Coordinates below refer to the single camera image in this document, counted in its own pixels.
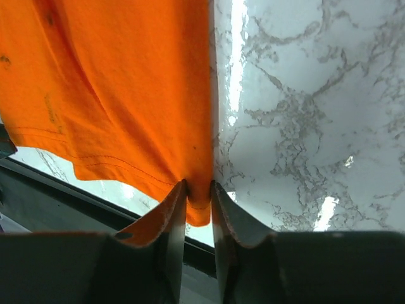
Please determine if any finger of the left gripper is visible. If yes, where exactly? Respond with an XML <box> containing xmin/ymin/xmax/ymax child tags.
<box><xmin>0</xmin><ymin>123</ymin><xmax>18</xmax><ymax>158</ymax></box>

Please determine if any orange t shirt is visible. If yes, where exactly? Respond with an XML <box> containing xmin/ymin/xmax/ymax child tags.
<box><xmin>1</xmin><ymin>1</ymin><xmax>213</xmax><ymax>227</ymax></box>

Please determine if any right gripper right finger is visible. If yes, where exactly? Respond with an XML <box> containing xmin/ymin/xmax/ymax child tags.
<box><xmin>210</xmin><ymin>182</ymin><xmax>404</xmax><ymax>303</ymax></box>

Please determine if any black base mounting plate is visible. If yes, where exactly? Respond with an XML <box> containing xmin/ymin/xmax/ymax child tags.
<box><xmin>1</xmin><ymin>158</ymin><xmax>220</xmax><ymax>303</ymax></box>

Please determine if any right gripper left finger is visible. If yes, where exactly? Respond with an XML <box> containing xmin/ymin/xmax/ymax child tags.
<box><xmin>1</xmin><ymin>181</ymin><xmax>187</xmax><ymax>303</ymax></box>

